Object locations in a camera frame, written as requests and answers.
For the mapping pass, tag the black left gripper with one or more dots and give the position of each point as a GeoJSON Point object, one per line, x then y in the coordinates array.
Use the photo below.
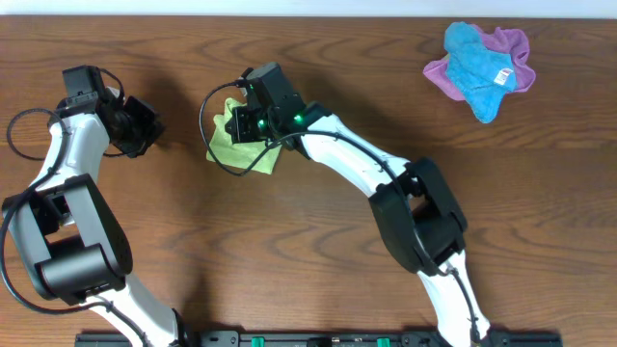
{"type": "Point", "coordinates": [142, 127]}

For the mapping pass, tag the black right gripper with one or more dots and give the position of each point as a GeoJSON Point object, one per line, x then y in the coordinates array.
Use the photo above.
{"type": "Point", "coordinates": [239, 126]}

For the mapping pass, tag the green cloth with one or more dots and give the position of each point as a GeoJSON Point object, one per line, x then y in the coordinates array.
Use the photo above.
{"type": "Point", "coordinates": [240, 155]}

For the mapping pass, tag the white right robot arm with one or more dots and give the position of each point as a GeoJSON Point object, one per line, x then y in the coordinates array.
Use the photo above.
{"type": "Point", "coordinates": [420, 222]}

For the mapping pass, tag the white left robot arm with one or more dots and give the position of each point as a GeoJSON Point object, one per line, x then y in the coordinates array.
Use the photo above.
{"type": "Point", "coordinates": [71, 244]}

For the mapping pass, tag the blue cloth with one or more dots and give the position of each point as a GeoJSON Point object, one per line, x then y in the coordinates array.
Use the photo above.
{"type": "Point", "coordinates": [483, 76]}

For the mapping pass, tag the purple cloth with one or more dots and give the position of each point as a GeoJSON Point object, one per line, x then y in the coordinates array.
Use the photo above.
{"type": "Point", "coordinates": [511, 41]}

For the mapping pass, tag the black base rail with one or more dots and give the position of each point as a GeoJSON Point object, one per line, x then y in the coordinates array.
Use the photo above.
{"type": "Point", "coordinates": [408, 339]}

